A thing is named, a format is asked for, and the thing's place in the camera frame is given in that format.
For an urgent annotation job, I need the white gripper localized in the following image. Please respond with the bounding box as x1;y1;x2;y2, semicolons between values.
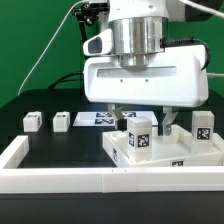
84;45;208;136

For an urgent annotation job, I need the white square tabletop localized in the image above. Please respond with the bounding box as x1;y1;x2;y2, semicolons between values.
102;125;224;167

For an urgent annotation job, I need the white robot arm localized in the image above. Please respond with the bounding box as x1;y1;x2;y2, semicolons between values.
83;0;224;135

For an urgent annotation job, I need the white marker sheet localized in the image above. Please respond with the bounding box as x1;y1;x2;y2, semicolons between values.
73;111;158;126

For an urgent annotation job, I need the white U-shaped obstacle fence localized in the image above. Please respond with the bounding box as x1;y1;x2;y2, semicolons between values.
0;135;224;194

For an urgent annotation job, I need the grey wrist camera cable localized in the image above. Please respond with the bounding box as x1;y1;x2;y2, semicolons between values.
179;0;224;79

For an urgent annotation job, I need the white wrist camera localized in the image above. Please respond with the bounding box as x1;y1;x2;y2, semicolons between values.
83;29;113;56

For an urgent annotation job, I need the black cable bundle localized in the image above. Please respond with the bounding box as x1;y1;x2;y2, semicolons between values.
47;73;84;90

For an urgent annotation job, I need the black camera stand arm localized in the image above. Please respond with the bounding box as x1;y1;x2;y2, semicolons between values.
72;2;109;42

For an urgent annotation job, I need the white cable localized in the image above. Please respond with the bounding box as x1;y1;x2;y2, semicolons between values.
17;0;88;97

